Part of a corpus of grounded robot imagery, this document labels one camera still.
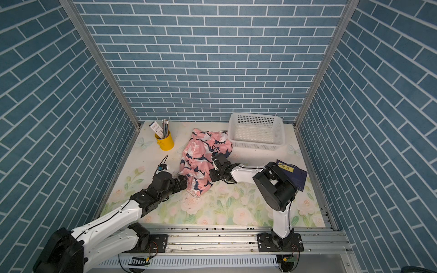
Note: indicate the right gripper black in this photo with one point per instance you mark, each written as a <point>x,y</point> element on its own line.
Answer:
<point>213,175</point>

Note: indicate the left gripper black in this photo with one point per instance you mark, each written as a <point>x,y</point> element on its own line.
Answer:
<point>177,187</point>

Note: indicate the pink shark print shorts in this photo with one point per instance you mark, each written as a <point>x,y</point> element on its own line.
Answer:
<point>196,161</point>

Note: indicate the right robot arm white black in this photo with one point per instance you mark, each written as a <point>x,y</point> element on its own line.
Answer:
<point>274,185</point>

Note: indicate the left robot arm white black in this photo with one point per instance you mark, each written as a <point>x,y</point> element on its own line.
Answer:
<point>85,247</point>

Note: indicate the yellow pen cup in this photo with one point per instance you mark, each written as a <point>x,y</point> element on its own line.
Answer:
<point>165,144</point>

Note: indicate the white plastic mesh basket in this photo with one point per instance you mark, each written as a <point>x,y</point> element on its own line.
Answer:
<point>256,131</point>

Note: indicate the pens in cup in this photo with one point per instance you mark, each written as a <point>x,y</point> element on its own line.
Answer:
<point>165,127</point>

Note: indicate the white paper card in cup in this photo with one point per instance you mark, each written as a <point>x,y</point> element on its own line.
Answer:
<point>157,129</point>

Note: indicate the dark blue booklet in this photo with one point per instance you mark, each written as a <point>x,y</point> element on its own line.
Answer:
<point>297,175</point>

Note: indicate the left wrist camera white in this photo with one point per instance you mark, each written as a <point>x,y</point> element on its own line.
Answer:
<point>161,167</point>

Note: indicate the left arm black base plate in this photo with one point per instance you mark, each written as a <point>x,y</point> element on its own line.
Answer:
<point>154,243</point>

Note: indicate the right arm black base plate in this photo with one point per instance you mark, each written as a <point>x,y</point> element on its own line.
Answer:
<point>270,242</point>

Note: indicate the white slotted cable duct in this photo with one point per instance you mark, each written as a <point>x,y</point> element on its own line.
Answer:
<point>164,262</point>

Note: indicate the aluminium mounting rail frame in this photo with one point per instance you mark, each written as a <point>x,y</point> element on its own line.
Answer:
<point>215,240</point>

